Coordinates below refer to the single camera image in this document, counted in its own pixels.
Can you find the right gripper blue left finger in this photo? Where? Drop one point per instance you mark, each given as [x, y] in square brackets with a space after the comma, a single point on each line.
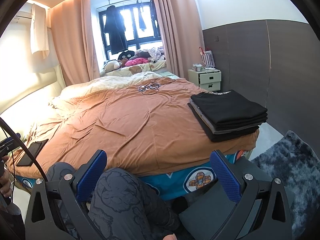
[87, 175]

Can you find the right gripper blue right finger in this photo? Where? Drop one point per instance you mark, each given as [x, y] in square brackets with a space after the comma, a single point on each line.
[228, 176]

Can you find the black t-shirt floral trim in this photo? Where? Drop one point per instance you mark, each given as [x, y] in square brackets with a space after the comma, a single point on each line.
[229, 108]

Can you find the person's left forearm sleeve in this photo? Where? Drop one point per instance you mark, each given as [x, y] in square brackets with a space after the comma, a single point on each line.
[12, 225]

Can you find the stack of folded clothes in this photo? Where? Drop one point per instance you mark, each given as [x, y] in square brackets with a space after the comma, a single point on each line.
[221, 133]

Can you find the person's left hand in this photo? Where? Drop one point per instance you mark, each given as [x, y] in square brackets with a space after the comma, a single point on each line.
[5, 184]

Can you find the small black folded cloth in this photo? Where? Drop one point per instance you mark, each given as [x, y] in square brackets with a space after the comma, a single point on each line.
[35, 148]

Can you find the person's patterned trousers legs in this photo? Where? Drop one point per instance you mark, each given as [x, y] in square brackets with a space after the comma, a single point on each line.
[124, 207]

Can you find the gray shaggy rug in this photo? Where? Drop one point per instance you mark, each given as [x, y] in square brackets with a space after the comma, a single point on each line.
[296, 164]

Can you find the orange bed blanket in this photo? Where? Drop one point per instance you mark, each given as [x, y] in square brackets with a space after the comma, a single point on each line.
[143, 134]

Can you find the cream duvet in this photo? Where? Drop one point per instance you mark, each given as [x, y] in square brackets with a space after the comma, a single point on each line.
[102, 83]

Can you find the cream bedside cabinet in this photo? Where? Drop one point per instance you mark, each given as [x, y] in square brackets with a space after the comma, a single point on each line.
[209, 80]

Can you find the white hanging garment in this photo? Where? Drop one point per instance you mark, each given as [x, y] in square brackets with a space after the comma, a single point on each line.
[38, 31]

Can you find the white plush toy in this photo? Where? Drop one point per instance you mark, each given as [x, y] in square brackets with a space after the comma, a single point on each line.
[110, 66]

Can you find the white air conditioner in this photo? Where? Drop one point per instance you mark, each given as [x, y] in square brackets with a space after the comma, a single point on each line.
[23, 16]

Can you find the left pink curtain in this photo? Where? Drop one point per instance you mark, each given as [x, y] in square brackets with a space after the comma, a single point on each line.
[73, 41]

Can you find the pink curtain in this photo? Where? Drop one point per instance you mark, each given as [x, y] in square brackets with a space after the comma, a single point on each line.
[73, 41]
[181, 34]

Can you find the pink cloth on daybed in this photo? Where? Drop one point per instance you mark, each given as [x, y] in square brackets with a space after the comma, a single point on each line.
[136, 61]

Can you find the black penguin plush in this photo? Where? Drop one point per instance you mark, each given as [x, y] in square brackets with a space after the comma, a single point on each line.
[126, 55]

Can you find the hanging black coat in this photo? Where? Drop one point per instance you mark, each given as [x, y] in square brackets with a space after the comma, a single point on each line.
[115, 28]

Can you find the hanging dark trousers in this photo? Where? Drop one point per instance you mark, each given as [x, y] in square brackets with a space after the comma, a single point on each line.
[147, 18]

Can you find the right pink curtain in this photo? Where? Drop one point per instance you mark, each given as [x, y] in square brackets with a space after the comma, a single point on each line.
[181, 34]

